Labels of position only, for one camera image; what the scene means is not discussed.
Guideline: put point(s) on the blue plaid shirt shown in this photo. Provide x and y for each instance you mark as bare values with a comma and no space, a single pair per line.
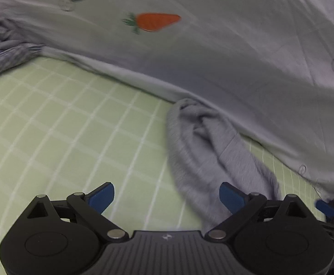
15,48

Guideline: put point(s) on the grey carrot print blanket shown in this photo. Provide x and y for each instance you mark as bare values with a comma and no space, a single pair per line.
267,64

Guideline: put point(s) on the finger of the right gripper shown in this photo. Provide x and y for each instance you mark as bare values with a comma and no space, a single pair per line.
325,208

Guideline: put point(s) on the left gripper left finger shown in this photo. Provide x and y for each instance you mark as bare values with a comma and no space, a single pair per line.
59,237

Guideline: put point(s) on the grey zip hoodie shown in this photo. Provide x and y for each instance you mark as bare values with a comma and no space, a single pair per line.
205,150

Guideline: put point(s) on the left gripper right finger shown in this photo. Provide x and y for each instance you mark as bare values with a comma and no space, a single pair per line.
272,237

